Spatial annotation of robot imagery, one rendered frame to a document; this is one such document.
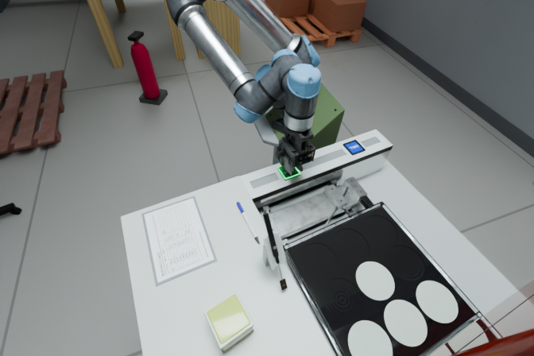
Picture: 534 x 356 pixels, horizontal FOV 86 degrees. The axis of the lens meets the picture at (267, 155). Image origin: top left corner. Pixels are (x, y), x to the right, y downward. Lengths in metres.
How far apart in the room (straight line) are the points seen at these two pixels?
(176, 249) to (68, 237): 1.45
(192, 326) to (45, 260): 1.55
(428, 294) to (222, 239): 0.55
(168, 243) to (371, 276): 0.54
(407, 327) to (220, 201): 0.56
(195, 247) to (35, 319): 1.36
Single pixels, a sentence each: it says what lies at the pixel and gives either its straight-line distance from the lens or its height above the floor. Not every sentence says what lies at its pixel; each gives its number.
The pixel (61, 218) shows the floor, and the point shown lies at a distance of 2.30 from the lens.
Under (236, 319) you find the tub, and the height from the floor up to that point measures 1.03.
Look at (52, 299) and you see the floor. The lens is 2.04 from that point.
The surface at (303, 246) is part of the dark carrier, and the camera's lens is 0.86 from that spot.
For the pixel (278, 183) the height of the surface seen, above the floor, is 0.96.
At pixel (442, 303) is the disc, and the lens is 0.92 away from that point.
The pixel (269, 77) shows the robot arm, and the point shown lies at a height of 1.26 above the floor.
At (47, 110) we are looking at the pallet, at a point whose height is 0.10.
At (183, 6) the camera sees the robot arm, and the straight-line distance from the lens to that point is 0.92.
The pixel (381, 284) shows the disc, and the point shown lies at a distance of 0.87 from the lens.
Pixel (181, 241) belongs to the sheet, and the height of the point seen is 0.97.
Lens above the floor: 1.67
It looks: 47 degrees down
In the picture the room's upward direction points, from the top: 3 degrees clockwise
